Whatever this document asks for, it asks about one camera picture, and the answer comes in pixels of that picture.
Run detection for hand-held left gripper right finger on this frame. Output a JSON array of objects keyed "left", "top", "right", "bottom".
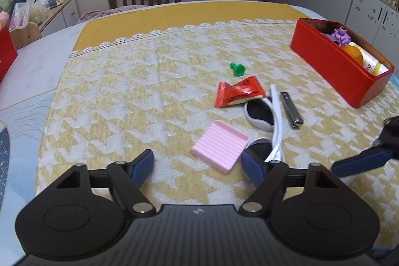
[{"left": 240, "top": 149, "right": 340, "bottom": 213}]

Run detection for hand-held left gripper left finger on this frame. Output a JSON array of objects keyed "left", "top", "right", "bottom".
[{"left": 56, "top": 149, "right": 156, "bottom": 217}]

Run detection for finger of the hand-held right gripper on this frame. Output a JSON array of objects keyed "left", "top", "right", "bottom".
[{"left": 332, "top": 116, "right": 399, "bottom": 178}]

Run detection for pink ribbed pad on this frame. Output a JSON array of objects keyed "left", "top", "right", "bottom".
[{"left": 190, "top": 120, "right": 251, "bottom": 174}]

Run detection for white sunglasses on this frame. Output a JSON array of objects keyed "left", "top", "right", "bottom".
[{"left": 243, "top": 84, "right": 286, "bottom": 166}]

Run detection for red tin box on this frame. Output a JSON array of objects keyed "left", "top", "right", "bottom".
[{"left": 290, "top": 17, "right": 395, "bottom": 109}]

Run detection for white cylindrical bottle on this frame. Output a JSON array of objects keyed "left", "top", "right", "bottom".
[{"left": 348, "top": 42, "right": 390, "bottom": 77}]

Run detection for orange ball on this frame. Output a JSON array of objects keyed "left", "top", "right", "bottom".
[{"left": 342, "top": 44, "right": 365, "bottom": 65}]

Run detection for purple toy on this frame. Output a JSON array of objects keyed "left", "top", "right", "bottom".
[{"left": 323, "top": 27, "right": 353, "bottom": 47}]

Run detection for red snack packet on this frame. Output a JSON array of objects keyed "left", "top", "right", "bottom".
[{"left": 214, "top": 76, "right": 266, "bottom": 108}]

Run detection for yellow houndstooth table cloth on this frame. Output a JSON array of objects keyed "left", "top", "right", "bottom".
[{"left": 34, "top": 1, "right": 399, "bottom": 252}]

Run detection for small green plastic piece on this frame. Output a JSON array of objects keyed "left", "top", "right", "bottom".
[{"left": 230, "top": 62, "right": 246, "bottom": 77}]

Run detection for white cabinet with stickers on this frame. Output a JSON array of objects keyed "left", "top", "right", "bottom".
[{"left": 346, "top": 0, "right": 399, "bottom": 49}]

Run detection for mauve cloth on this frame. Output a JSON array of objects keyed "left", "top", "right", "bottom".
[{"left": 76, "top": 5, "right": 148, "bottom": 24}]

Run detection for wooden side cabinet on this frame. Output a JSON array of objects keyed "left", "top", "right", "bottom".
[{"left": 9, "top": 0, "right": 79, "bottom": 50}]

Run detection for red storage box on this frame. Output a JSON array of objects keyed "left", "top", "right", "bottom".
[{"left": 0, "top": 25, "right": 18, "bottom": 83}]

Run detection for clear plastic bag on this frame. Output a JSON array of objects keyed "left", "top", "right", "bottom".
[{"left": 9, "top": 1, "right": 49, "bottom": 31}]

